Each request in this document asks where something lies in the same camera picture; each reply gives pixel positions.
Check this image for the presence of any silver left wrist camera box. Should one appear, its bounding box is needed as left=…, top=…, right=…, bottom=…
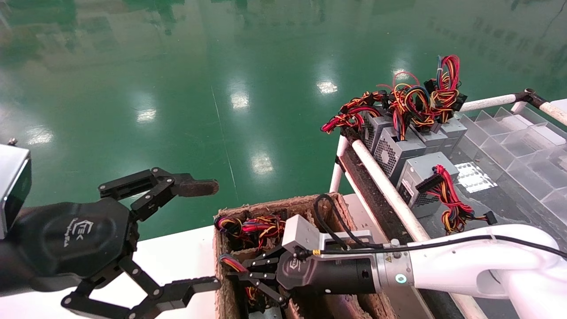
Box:
left=0, top=143, right=33, bottom=241

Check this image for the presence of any red yellow black wire bundle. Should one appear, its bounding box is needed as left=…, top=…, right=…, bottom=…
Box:
left=219, top=253, right=284, bottom=311
left=215, top=214, right=287, bottom=251
left=380, top=71, right=437, bottom=141
left=321, top=91, right=390, bottom=135

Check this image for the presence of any red blue wire bundle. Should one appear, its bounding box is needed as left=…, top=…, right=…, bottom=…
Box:
left=424, top=55, right=468, bottom=125

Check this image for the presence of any clear acrylic divider tray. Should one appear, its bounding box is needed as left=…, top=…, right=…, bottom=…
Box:
left=456, top=106, right=567, bottom=232

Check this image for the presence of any brown cardboard box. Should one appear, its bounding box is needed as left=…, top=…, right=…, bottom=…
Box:
left=214, top=193, right=399, bottom=319

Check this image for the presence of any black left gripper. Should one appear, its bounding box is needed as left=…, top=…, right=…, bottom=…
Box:
left=11, top=197, right=222, bottom=319

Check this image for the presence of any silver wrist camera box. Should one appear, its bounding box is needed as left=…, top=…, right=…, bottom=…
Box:
left=282, top=214, right=373, bottom=255
left=0, top=143, right=33, bottom=241

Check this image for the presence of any black pipe joint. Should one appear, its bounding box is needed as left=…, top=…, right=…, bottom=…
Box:
left=513, top=89, right=550, bottom=110

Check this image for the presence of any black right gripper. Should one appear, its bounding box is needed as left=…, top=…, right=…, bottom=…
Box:
left=227, top=246, right=378, bottom=306

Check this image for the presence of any red wire bundle black connector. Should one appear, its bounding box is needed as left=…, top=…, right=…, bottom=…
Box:
left=416, top=164, right=497, bottom=234

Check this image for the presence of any black cable with yellow tag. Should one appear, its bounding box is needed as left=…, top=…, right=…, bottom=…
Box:
left=295, top=234, right=567, bottom=261

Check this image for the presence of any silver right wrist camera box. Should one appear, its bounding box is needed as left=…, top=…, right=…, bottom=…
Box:
left=282, top=214, right=373, bottom=255

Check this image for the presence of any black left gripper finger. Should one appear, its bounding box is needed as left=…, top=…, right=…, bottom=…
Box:
left=98, top=167, right=220, bottom=222

